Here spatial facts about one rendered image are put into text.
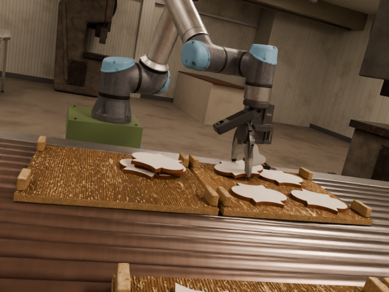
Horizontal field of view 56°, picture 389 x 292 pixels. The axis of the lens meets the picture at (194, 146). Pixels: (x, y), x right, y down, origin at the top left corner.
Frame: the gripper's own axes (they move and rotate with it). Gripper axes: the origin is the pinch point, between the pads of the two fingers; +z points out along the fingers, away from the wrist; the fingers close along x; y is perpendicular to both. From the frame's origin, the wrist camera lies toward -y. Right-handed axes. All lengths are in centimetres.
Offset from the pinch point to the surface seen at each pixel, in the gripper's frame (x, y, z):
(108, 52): 885, 9, 0
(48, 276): -47, -48, 1
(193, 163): 2.3, -13.3, -0.5
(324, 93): 802, 599, 42
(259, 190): -14.7, -0.2, 0.9
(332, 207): -22.6, 16.7, 2.1
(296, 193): -14.3, 11.2, 1.7
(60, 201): -25, -48, -1
